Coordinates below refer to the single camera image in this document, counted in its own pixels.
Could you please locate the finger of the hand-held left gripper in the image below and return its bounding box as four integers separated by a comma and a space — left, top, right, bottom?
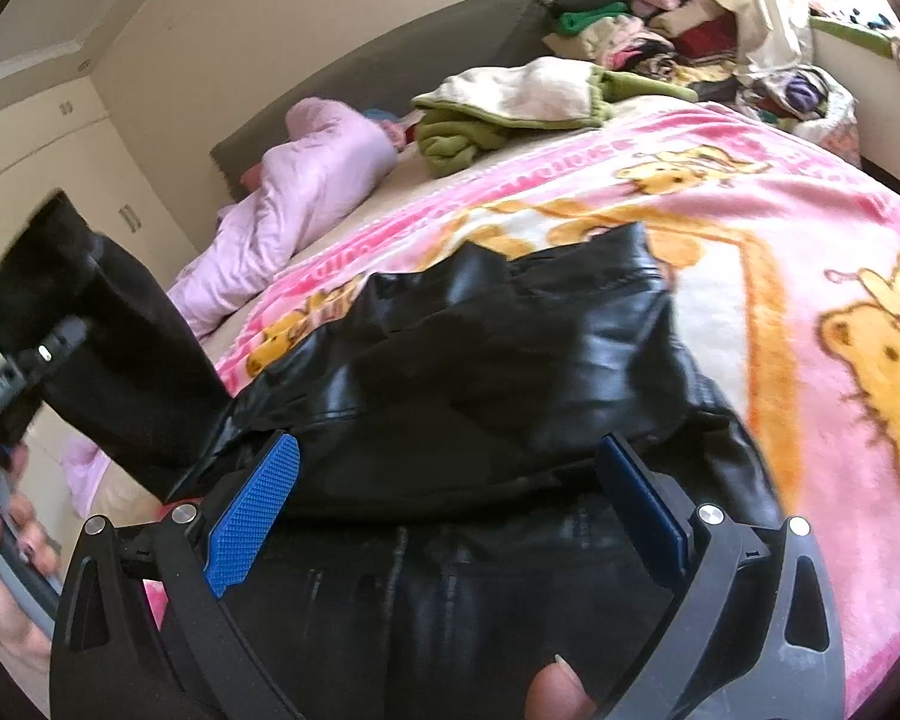
13, 315, 92, 386

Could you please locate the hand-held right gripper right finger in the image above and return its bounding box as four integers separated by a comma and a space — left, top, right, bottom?
596, 433, 848, 720

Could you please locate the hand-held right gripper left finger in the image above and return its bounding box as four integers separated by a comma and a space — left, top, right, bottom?
49, 431, 305, 720

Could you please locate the black leather jacket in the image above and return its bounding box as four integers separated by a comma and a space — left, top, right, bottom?
0, 191, 785, 720

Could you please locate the bag of clothes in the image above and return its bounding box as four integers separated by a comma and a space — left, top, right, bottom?
735, 64, 863, 166

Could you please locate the pile of mixed clothes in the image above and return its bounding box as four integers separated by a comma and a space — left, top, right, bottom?
544, 0, 743, 83

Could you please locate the person's right hand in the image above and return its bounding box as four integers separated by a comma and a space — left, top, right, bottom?
523, 656, 597, 720

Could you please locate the person's left hand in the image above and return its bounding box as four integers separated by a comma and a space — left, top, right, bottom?
0, 446, 65, 680

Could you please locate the white wardrobe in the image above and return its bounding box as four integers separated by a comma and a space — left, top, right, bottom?
0, 79, 196, 301

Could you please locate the lilac puffy jacket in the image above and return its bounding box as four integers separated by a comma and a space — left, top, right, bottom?
166, 97, 398, 338

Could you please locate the pink printed blanket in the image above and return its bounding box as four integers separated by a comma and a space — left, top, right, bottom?
67, 101, 900, 720

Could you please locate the green fleece cloth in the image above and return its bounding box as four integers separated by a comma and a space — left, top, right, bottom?
416, 109, 507, 179

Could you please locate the cream cloth with green trim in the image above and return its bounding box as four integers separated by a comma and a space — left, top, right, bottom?
412, 56, 698, 132

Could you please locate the printed cloth with green edge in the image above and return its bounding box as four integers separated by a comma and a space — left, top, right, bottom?
795, 0, 900, 57

